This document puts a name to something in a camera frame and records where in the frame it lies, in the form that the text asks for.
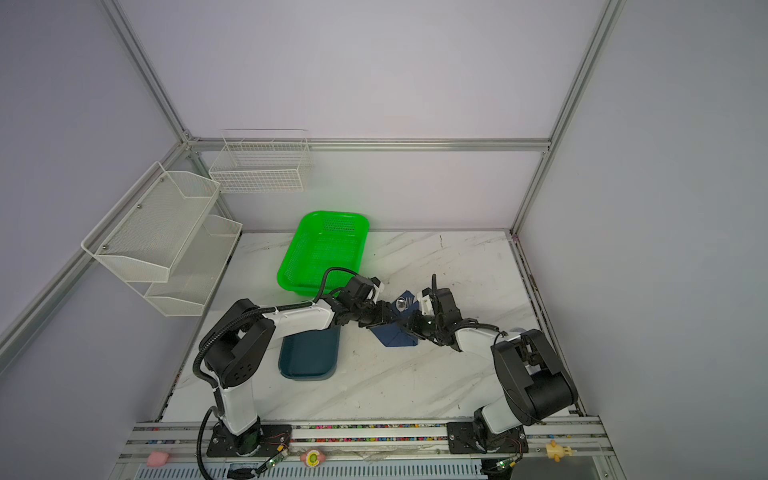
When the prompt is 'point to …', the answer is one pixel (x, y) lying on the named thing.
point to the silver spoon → (401, 304)
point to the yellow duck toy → (556, 451)
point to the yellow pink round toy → (313, 457)
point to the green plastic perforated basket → (323, 240)
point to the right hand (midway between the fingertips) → (398, 324)
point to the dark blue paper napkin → (393, 334)
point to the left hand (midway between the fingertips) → (394, 320)
